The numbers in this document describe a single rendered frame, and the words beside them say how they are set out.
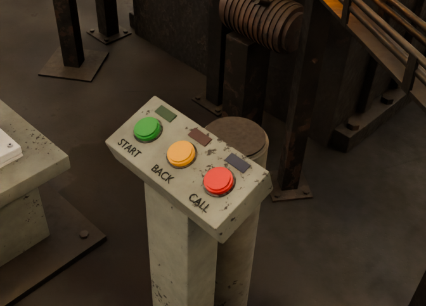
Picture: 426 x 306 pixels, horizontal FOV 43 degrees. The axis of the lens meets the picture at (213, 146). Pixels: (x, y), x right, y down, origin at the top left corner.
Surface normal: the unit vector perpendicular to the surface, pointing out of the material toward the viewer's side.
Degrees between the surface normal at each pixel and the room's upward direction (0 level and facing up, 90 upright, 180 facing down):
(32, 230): 90
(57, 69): 0
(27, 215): 90
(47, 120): 0
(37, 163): 0
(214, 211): 20
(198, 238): 90
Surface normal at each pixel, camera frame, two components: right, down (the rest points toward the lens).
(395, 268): 0.04, -0.75
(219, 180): -0.21, -0.55
